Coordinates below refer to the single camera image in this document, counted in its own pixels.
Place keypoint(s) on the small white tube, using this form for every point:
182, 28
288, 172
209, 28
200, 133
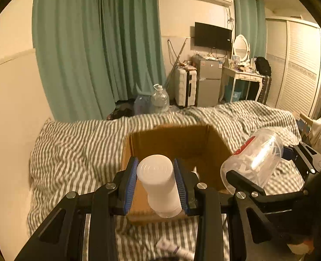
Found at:
174, 248

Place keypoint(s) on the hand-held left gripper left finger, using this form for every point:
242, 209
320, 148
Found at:
130, 187

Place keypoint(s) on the grey striped blanket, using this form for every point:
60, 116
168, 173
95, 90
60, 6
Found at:
76, 152

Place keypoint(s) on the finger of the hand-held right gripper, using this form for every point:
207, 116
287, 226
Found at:
247, 183
288, 153

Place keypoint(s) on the silver mini fridge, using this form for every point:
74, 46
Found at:
208, 83

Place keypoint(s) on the blue waste bin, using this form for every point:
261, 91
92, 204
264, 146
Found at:
234, 93

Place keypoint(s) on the leaning mop poles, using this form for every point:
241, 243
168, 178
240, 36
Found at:
176, 59

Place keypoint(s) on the white suitcase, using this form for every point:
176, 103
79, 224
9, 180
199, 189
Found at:
184, 87

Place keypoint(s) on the dark clothes pile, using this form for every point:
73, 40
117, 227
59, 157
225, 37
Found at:
119, 111

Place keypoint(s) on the white dressing table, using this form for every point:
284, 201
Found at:
243, 75

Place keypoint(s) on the white oval vanity mirror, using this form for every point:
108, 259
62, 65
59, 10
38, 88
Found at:
240, 45

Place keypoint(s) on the brown cardboard box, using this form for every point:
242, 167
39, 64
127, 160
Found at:
174, 141

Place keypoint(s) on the white cloth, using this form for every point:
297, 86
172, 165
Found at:
319, 134

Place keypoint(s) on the narrow green curtain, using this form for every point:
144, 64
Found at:
248, 24

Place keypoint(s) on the dark suitcase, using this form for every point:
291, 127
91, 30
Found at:
265, 89

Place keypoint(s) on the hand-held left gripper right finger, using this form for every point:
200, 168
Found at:
181, 187

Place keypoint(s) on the clear plastic jar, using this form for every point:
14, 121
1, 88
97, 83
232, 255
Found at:
255, 155

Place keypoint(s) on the white louvred wardrobe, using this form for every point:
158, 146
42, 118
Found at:
301, 68

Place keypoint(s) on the white plastic bottle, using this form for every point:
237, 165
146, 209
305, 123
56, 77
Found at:
157, 179

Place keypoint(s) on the white item in box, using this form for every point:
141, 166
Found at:
194, 171

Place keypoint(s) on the black wall television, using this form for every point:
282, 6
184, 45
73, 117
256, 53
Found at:
212, 36

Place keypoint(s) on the black bag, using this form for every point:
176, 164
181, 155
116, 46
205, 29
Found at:
263, 65

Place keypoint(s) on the clear water jug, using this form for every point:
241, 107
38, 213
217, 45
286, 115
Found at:
160, 100

